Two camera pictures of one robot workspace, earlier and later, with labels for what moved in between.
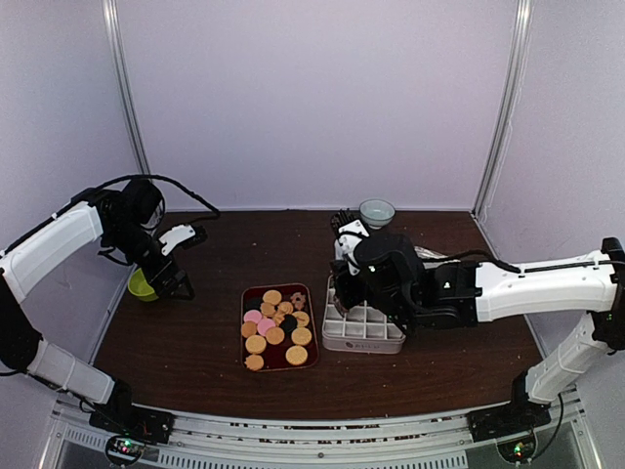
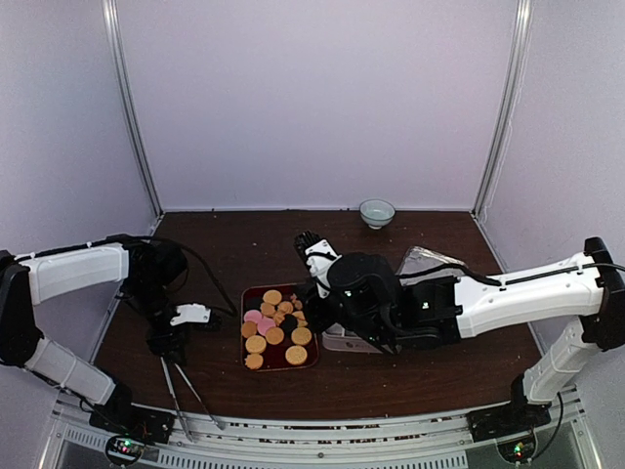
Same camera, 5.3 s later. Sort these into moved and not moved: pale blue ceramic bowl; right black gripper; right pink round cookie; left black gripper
Moved: left black gripper; right black gripper
Not moved: pale blue ceramic bowl; right pink round cookie
